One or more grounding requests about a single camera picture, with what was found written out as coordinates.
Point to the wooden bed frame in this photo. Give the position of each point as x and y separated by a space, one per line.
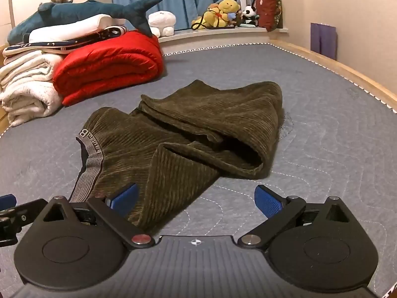
356 72

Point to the olive brown towel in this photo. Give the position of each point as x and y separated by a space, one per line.
186 130

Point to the wooden headboard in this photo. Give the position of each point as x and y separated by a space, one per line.
3 121

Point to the blue shark plush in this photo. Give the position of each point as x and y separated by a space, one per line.
77 11

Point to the white round plush toy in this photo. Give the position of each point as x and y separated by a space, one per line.
161 21

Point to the red folded quilt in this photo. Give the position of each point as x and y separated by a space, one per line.
108 65

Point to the white pillow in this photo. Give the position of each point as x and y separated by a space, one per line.
69 28

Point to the dark red cushion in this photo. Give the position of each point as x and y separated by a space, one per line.
268 7

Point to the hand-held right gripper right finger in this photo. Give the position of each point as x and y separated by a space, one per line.
267 201

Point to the white window ledge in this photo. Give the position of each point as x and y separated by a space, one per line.
217 35

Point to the panda plush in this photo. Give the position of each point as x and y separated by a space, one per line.
249 14

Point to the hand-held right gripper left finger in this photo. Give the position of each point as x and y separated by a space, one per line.
125 198

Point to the orange bear plush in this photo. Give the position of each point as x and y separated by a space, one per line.
215 14

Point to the white folded blanket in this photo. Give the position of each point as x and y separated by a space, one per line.
26 80

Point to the purple paper sheet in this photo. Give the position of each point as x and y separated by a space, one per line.
323 40

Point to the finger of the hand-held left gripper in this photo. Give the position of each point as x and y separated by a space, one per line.
29 208
7 199

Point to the navy star print blanket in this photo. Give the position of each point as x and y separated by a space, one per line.
71 38

